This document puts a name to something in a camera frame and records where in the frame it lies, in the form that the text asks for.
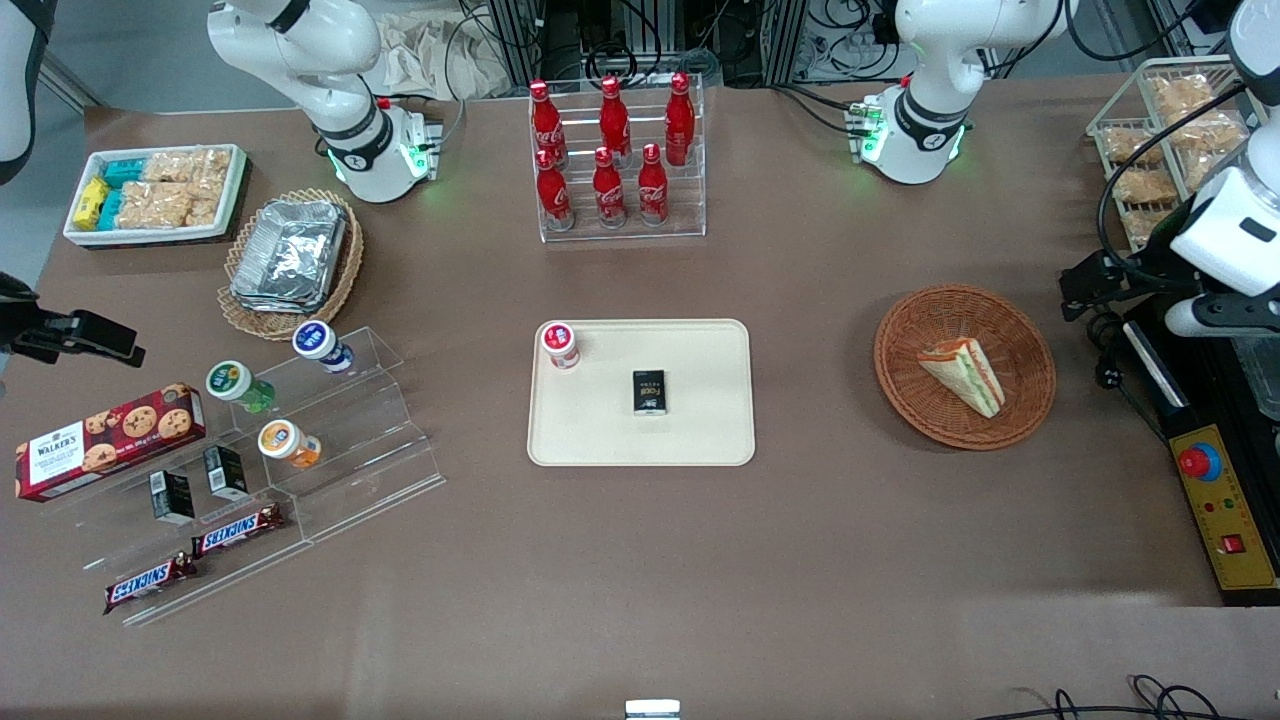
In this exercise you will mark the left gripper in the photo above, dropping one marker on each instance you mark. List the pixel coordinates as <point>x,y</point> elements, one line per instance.
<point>1150,266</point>

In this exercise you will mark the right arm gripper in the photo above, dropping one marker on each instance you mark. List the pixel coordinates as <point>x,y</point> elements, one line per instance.
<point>22,328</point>

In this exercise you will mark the triangle sandwich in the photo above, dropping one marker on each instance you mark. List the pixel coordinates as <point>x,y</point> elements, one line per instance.
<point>965,375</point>

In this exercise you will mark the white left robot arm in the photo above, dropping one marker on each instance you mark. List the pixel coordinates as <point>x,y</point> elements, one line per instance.
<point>925,120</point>

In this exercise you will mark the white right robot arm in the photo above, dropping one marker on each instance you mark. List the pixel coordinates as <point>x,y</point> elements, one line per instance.
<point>350,120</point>

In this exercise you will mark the round brown wicker basket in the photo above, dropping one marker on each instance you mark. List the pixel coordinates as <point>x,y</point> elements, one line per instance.
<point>1020,340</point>

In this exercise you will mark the white rectangular snack tray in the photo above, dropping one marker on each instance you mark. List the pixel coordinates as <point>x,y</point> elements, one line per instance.
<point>75,235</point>

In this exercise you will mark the oval tan wicker basket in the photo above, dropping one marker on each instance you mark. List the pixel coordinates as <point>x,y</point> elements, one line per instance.
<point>345,270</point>

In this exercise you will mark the beige plastic tray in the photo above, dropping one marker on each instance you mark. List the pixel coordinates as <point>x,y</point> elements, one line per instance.
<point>700,400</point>

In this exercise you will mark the red Walkers cookie box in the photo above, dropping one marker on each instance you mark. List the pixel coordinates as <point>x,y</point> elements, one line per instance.
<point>100,445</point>

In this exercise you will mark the rice cracker snack pack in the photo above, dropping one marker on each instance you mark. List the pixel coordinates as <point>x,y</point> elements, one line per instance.
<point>1125,145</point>
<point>1182,95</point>
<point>185,165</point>
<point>155,205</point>
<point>1145,187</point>
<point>1210,132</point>

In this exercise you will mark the teal snack box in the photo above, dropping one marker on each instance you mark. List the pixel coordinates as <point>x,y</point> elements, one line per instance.
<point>111,208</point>
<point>125,172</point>

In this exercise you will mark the green lid yogurt cup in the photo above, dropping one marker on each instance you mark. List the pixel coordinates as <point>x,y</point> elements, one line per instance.
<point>232,382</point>

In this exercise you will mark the yellow snack box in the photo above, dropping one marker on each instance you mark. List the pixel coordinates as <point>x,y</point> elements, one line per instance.
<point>92,204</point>

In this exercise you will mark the small black box white label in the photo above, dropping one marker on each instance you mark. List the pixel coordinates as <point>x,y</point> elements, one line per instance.
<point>172,497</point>
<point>226,473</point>

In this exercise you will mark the stack of foil trays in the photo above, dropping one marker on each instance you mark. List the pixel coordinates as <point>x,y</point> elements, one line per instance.
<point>290,255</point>

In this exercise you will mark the orange lid yogurt cup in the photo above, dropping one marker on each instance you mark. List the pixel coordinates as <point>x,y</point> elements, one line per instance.
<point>282,441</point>

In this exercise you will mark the blue lid yogurt cup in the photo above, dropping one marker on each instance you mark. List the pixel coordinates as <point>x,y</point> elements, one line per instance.
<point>318,343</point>

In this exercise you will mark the Snickers chocolate bar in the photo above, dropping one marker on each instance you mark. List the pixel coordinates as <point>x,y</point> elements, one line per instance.
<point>148,584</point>
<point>238,530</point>

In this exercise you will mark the yellow emergency stop control box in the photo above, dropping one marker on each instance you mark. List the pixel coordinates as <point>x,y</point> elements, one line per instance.
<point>1225,510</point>

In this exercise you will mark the clear acrylic step display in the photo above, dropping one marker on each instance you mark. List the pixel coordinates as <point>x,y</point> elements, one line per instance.
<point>370,450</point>

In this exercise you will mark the clear acrylic bottle rack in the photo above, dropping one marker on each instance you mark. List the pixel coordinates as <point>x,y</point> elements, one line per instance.
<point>690,200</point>

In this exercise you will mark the crumpled beige cloth bag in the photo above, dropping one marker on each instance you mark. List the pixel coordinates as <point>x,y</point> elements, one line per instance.
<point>430,55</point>

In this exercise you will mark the red cola bottle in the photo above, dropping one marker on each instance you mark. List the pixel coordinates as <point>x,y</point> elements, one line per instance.
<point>680,118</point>
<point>607,192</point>
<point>652,190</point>
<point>545,120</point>
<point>614,115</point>
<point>553,195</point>

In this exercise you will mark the small black box gold print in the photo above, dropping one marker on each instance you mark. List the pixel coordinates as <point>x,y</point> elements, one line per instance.
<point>650,392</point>

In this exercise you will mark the red lid yogurt cup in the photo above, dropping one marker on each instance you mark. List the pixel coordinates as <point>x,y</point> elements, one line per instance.
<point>560,342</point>

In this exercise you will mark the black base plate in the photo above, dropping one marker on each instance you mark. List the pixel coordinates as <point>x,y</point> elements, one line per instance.
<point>1200,400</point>

